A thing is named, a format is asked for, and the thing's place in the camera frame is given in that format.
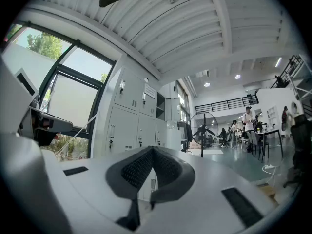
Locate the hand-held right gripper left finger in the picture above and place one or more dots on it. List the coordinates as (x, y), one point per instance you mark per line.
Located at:
(97, 184)

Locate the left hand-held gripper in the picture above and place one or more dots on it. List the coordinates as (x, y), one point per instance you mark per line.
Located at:
(12, 106)

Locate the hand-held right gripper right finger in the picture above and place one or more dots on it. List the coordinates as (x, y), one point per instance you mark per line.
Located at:
(207, 203)

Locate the grey metal locker cabinet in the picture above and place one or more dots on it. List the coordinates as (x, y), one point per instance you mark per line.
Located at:
(126, 128)

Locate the white floor sheet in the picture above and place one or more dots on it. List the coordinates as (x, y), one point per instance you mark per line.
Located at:
(213, 151)

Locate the black framed window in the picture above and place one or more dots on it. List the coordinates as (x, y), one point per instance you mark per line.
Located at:
(73, 99)

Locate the white power strip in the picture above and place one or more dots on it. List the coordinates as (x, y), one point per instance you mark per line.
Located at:
(269, 166)

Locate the black standing fan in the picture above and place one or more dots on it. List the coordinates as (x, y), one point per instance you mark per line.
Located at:
(204, 128)

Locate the grey chair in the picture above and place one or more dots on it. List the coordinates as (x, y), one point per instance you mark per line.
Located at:
(258, 139)

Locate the black-legged table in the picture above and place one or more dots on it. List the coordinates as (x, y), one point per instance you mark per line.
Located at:
(270, 131)

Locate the black metal railing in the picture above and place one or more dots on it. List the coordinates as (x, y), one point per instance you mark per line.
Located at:
(226, 103)

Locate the white paper notice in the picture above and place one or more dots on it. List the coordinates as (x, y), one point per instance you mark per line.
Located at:
(150, 90)

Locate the white shelving unit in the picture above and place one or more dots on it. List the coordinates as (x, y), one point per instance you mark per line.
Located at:
(272, 116)

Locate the round ceiling light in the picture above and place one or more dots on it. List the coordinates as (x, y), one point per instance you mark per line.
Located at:
(207, 84)
(238, 76)

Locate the white air conditioner unit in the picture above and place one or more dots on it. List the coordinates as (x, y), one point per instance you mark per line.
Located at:
(203, 73)

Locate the black metal staircase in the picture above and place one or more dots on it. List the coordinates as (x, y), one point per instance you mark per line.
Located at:
(290, 68)

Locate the tube ceiling light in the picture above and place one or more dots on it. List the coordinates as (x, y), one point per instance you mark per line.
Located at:
(278, 62)

